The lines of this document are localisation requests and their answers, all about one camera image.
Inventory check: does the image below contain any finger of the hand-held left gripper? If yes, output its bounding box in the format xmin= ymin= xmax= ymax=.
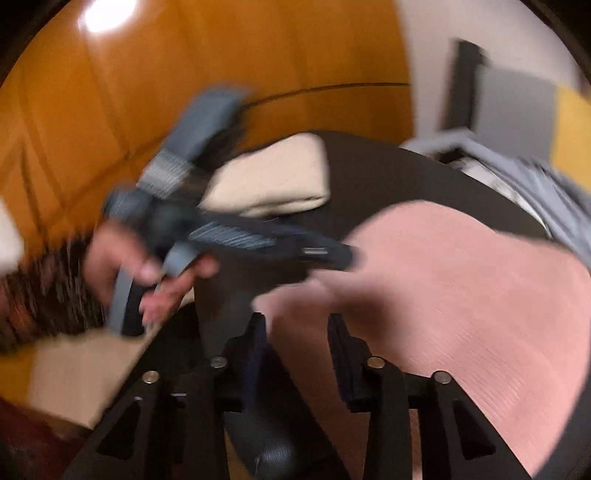
xmin=188 ymin=220 xmax=355 ymax=273

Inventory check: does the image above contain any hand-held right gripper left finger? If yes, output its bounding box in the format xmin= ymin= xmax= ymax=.
xmin=60 ymin=314 xmax=269 ymax=480

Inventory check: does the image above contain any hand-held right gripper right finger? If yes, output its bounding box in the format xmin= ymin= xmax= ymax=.
xmin=329 ymin=314 xmax=532 ymax=480

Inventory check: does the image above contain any pink knit sweater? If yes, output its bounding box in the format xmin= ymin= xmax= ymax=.
xmin=253 ymin=200 xmax=591 ymax=480

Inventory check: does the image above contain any person's left forearm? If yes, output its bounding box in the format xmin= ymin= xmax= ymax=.
xmin=0 ymin=234 xmax=108 ymax=354

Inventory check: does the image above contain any person's left hand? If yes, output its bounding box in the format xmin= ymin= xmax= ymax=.
xmin=85 ymin=225 xmax=221 ymax=325

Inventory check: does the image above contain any folded cream garment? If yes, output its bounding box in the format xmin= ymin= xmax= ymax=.
xmin=198 ymin=133 xmax=332 ymax=219

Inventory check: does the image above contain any wooden wardrobe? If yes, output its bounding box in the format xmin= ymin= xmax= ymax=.
xmin=0 ymin=0 xmax=414 ymax=402

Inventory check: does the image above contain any white striped print cushion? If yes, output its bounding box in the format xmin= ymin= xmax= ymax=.
xmin=459 ymin=156 xmax=534 ymax=206

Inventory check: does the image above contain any grey-blue garment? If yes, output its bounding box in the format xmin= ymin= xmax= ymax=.
xmin=401 ymin=137 xmax=591 ymax=271

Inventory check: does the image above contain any grey yellow blue chair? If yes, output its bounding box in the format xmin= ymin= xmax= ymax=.
xmin=401 ymin=39 xmax=591 ymax=178

